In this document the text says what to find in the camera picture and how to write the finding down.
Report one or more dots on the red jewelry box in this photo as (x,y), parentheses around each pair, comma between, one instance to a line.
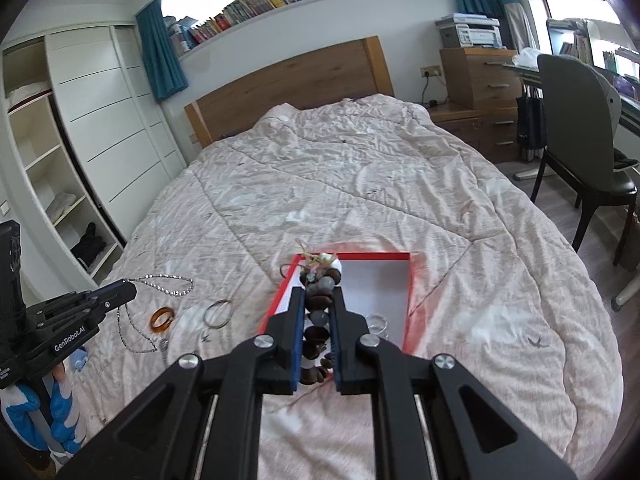
(370,285)

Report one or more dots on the desk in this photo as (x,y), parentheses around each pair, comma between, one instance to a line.
(630,110)

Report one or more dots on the white wardrobe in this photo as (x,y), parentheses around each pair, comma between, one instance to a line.
(110,110)

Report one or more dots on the folded white clothes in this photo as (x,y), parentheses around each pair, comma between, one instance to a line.
(62,205)

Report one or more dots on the wall socket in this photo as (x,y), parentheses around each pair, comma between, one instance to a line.
(431,71)

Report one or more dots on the wooden headboard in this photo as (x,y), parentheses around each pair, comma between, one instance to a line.
(300,85)

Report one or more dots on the thin silver bangle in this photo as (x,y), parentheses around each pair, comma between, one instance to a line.
(210,322)

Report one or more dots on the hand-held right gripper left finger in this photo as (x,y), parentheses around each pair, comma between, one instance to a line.
(299,340)

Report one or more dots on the wooden nightstand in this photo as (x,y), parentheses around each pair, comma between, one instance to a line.
(475,130)

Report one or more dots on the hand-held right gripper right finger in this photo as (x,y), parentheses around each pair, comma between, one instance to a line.
(334,340)

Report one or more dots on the white printer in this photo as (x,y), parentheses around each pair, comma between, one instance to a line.
(470,30)

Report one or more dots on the black hanging bag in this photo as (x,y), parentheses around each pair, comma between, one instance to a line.
(530,127)

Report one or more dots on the white plastic bag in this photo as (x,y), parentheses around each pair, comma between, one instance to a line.
(526,57)

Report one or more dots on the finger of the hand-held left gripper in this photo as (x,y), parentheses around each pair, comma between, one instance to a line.
(95,291)
(107,302)

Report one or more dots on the folded black clothes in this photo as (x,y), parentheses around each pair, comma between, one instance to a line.
(90,247)

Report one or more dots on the light blue small object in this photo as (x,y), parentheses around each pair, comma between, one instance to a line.
(80,361)

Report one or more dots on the grey office chair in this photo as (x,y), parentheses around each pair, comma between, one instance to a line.
(580,120)

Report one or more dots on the amber orange bangle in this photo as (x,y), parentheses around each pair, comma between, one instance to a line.
(162,321)

